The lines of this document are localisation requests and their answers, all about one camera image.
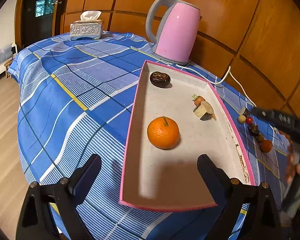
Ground orange mandarin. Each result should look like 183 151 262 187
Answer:
147 116 180 150
260 140 273 153

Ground tan round longan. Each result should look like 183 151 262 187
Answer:
237 115 247 125
257 133 264 143

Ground dark brown mangosteen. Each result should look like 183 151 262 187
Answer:
248 124 260 137
149 72 171 88

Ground red cherry tomato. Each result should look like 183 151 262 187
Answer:
245 116 253 125

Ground small orange carrot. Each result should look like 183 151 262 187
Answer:
192 94 206 107

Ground person's hand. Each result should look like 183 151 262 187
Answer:
279 131 300 219

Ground pink rimmed white tray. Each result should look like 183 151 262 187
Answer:
119 61 255 212

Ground blue plaid tablecloth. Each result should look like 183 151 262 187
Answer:
7 31 291 240

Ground pink electric kettle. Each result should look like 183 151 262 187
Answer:
145 0 200 66

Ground small wooden stool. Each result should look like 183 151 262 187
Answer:
4 59 13 78

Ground white low bench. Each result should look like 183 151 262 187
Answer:
0 43 18 76

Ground white embossed tissue box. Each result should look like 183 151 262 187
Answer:
70 10 103 40

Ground dark wooden door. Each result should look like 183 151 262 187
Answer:
21 0 56 48

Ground white kettle power cord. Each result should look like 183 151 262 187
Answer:
174 63 257 108

